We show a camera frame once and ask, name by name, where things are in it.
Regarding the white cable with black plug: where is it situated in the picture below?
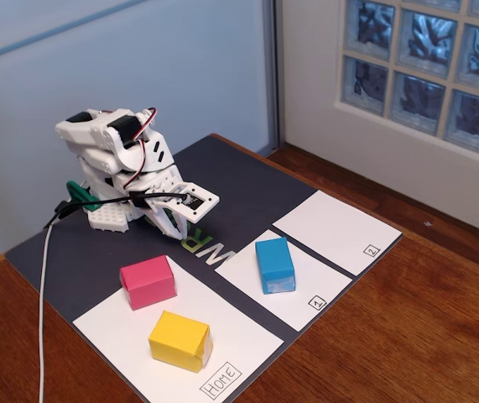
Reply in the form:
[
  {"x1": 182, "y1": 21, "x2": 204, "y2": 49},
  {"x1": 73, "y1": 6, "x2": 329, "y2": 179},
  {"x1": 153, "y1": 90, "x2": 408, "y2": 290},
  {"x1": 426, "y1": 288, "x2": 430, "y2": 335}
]
[{"x1": 37, "y1": 200, "x2": 81, "y2": 403}]

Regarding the black camera cable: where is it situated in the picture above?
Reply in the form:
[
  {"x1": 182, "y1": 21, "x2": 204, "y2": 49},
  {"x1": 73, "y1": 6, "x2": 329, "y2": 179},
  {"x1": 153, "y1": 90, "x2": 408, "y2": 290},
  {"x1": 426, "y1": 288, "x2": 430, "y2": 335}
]
[{"x1": 44, "y1": 189, "x2": 192, "y2": 230}]

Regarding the green clamp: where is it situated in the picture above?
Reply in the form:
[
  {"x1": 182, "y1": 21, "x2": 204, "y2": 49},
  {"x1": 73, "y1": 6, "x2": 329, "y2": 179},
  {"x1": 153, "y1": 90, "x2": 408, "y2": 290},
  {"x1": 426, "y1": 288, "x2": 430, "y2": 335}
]
[{"x1": 65, "y1": 180, "x2": 110, "y2": 211}]

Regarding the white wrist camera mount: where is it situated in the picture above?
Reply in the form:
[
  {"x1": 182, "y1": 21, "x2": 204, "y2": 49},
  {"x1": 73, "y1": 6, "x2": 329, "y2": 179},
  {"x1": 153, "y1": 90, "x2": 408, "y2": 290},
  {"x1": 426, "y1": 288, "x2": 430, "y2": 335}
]
[{"x1": 144, "y1": 181, "x2": 220, "y2": 223}]

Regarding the pale blue partition panel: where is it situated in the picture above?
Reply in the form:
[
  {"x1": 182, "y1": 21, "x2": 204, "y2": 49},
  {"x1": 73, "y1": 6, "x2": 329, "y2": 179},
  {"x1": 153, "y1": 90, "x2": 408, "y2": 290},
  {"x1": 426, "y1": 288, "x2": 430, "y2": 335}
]
[{"x1": 0, "y1": 0, "x2": 273, "y2": 261}]

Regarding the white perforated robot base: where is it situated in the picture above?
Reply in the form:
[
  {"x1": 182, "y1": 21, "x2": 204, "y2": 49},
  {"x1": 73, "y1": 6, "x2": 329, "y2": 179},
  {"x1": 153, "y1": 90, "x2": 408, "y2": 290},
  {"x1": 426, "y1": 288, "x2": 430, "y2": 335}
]
[{"x1": 86, "y1": 203, "x2": 130, "y2": 234}]

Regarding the white paper sheet marked 1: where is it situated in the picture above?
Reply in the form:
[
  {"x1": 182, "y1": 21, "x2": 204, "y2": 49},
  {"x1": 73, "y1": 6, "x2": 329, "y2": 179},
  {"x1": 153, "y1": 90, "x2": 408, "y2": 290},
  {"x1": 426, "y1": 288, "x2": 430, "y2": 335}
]
[{"x1": 213, "y1": 228, "x2": 353, "y2": 332}]

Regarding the grey metal frame post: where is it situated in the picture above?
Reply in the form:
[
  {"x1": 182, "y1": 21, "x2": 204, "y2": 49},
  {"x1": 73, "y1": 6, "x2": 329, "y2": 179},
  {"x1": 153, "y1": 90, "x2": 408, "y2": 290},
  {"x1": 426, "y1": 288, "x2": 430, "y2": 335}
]
[{"x1": 262, "y1": 0, "x2": 286, "y2": 154}]

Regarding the blue paper box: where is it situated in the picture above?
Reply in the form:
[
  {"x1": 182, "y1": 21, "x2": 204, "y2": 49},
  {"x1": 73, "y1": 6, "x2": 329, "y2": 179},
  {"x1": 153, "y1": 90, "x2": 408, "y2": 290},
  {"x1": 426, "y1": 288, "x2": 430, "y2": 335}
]
[{"x1": 254, "y1": 236, "x2": 297, "y2": 296}]

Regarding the red white black servo cable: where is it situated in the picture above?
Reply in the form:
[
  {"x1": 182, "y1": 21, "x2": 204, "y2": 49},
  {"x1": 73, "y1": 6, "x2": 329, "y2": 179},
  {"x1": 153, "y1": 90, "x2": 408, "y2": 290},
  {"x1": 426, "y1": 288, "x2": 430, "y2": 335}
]
[{"x1": 123, "y1": 107, "x2": 159, "y2": 192}]

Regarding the white paper sheet marked home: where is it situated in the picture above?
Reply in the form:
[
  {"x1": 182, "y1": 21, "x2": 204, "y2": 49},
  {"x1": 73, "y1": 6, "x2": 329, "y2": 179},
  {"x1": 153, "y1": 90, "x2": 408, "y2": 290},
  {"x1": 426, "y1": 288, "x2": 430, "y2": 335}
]
[{"x1": 72, "y1": 254, "x2": 285, "y2": 403}]

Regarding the pink paper box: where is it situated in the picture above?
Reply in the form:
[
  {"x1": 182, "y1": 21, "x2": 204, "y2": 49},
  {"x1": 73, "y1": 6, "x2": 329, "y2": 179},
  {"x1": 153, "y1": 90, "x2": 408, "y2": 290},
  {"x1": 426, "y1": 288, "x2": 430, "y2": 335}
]
[{"x1": 119, "y1": 254, "x2": 178, "y2": 311}]

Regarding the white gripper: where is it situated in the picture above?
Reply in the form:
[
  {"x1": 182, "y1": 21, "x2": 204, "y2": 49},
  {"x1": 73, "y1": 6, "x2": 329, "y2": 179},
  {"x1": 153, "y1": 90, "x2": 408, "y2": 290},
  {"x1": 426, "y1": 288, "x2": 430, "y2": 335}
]
[{"x1": 114, "y1": 164, "x2": 189, "y2": 241}]

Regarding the glass block window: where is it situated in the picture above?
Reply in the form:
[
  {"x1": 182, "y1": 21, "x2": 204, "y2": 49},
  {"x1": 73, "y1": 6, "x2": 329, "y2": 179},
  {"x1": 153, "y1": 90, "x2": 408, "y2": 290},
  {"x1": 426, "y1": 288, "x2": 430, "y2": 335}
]
[{"x1": 341, "y1": 0, "x2": 479, "y2": 163}]

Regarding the white paper sheet marked 2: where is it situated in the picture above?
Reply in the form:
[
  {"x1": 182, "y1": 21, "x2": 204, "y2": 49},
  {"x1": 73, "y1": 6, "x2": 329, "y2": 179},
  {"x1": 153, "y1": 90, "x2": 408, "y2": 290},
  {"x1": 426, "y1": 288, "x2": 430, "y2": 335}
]
[{"x1": 271, "y1": 189, "x2": 404, "y2": 277}]

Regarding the yellow paper box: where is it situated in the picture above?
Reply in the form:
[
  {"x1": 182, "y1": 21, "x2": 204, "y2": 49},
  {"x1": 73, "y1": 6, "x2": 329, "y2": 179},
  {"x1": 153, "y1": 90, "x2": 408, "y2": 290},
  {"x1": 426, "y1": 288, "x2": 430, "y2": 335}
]
[{"x1": 148, "y1": 310, "x2": 214, "y2": 374}]

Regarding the dark grey mat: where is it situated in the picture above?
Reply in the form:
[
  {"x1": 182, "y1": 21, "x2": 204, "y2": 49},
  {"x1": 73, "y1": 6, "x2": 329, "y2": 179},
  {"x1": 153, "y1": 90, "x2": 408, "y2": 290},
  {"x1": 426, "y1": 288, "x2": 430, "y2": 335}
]
[{"x1": 4, "y1": 133, "x2": 404, "y2": 403}]

